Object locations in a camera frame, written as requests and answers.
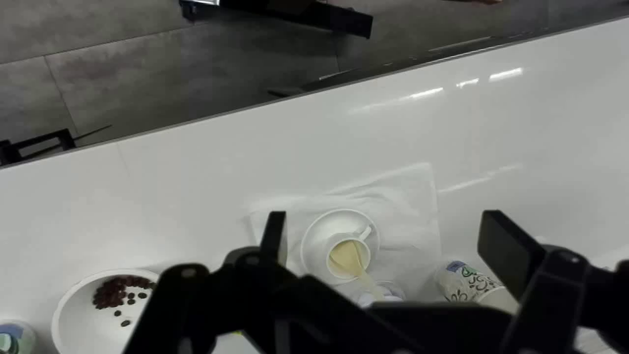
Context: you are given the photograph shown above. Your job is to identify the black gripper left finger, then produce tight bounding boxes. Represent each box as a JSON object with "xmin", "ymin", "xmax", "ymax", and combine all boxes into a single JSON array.
[{"xmin": 124, "ymin": 211, "xmax": 317, "ymax": 354}]

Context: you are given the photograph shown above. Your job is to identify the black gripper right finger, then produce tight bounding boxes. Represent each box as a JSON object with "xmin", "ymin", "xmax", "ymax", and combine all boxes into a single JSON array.
[{"xmin": 478, "ymin": 209, "xmax": 629, "ymax": 354}]

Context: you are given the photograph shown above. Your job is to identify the cream plastic spoon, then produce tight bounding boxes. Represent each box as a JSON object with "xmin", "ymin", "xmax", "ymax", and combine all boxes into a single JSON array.
[{"xmin": 328, "ymin": 238, "xmax": 379, "ymax": 291}]

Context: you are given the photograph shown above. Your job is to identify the dark coffee beans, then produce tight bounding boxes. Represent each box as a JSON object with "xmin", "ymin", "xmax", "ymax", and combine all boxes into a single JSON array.
[{"xmin": 91, "ymin": 274, "xmax": 157, "ymax": 329}]

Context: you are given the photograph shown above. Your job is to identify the patterned paper cup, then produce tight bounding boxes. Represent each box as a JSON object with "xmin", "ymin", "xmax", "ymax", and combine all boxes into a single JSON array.
[{"xmin": 436, "ymin": 260, "xmax": 521, "ymax": 315}]

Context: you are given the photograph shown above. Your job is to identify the white bowl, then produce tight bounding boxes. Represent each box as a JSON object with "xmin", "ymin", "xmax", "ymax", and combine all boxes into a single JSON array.
[{"xmin": 49, "ymin": 268, "xmax": 163, "ymax": 354}]

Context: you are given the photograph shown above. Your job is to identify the white cup on saucer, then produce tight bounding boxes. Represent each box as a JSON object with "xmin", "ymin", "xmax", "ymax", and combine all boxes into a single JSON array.
[{"xmin": 301, "ymin": 209, "xmax": 383, "ymax": 283}]

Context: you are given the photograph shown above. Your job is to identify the small white ribbed cup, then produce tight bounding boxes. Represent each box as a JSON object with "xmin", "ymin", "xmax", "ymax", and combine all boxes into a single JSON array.
[{"xmin": 352, "ymin": 282, "xmax": 405, "ymax": 307}]

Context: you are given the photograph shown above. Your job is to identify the black metal stand base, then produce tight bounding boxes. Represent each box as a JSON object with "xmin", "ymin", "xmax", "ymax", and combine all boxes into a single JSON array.
[{"xmin": 179, "ymin": 0, "xmax": 376, "ymax": 42}]

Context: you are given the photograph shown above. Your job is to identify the black metal frame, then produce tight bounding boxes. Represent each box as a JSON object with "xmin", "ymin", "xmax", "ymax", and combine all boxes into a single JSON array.
[{"xmin": 0, "ymin": 124, "xmax": 114, "ymax": 167}]

